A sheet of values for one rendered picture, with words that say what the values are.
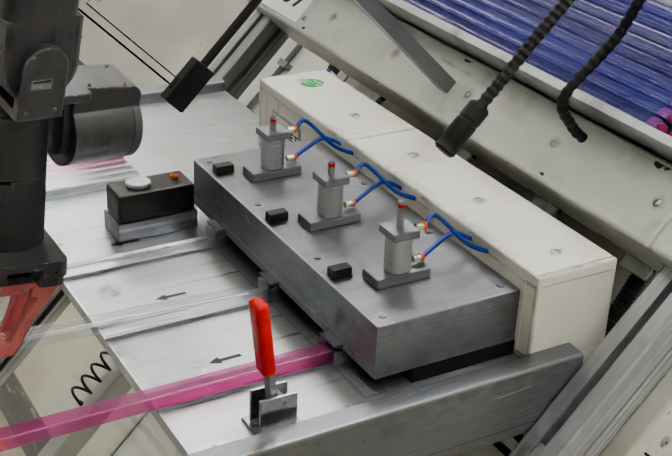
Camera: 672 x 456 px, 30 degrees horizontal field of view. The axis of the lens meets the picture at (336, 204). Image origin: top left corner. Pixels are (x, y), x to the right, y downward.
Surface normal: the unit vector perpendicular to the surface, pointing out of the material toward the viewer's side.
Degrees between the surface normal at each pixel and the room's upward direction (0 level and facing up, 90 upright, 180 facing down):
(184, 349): 44
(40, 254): 39
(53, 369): 90
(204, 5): 90
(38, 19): 93
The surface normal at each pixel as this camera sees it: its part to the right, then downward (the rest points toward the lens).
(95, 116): 0.62, -0.16
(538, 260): 0.04, -0.90
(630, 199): -0.59, -0.50
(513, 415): 0.49, 0.40
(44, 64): 0.62, 0.53
